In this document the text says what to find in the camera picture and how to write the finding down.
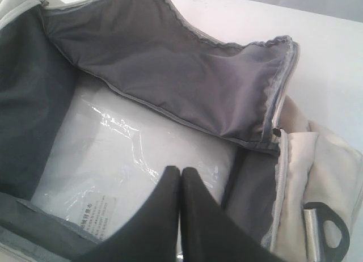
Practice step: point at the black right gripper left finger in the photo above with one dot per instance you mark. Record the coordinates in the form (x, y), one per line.
(152, 233)

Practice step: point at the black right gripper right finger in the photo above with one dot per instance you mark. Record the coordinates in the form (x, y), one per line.
(207, 233)

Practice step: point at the cream duffel bag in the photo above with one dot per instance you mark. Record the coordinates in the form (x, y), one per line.
(295, 187)

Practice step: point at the clear plastic packaged filler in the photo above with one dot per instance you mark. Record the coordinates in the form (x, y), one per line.
(109, 154)

